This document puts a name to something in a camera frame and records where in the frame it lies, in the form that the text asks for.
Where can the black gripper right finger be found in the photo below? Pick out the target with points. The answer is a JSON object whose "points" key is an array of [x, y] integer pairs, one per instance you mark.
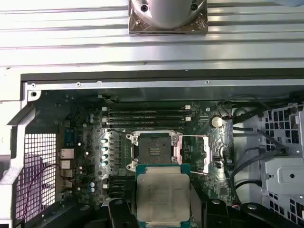
{"points": [[218, 216]]}

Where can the black open PC case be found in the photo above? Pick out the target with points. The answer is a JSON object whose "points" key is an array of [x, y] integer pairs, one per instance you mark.
{"points": [[142, 77]]}

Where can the brown square base plate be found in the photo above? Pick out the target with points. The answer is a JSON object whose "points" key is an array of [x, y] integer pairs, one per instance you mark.
{"points": [[133, 29]]}

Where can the green motherboard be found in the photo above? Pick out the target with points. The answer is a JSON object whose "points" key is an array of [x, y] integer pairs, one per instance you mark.
{"points": [[213, 180]]}

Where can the silver metal drive cage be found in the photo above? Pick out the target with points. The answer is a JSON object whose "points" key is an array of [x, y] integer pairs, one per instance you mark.
{"points": [[285, 171]]}

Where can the coin cell battery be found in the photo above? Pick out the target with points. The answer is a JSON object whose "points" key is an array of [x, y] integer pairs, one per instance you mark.
{"points": [[216, 121]]}

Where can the black RAM slot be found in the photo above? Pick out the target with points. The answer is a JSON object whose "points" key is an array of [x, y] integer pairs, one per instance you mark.
{"points": [[147, 109], [147, 118], [121, 185], [147, 123], [121, 190], [121, 180], [121, 195], [147, 113]]}

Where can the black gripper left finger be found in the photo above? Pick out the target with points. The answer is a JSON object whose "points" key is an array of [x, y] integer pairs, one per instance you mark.
{"points": [[118, 216]]}

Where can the silver CPU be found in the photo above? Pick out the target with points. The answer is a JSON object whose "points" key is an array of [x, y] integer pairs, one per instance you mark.
{"points": [[162, 194]]}

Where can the CPU socket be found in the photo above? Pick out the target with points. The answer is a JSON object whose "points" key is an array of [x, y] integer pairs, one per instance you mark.
{"points": [[154, 145]]}

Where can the metal socket cover frame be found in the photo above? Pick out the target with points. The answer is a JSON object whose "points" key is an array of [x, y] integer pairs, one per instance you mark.
{"points": [[206, 154]]}

